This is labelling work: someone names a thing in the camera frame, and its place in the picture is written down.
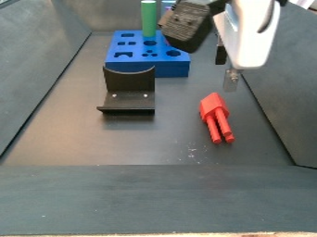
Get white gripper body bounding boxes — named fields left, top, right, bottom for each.
left=212, top=0, right=281, bottom=69

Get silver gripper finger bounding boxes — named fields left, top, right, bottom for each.
left=223, top=69, right=241, bottom=93

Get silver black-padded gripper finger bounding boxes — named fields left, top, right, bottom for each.
left=215, top=36, right=226, bottom=65

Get black curved fixture cradle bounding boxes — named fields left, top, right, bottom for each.
left=96, top=67, right=155, bottom=115

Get blue block with shaped holes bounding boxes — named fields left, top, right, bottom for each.
left=104, top=31, right=191, bottom=78

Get green cylinder peg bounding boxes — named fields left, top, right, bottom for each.
left=142, top=0, right=156, bottom=37

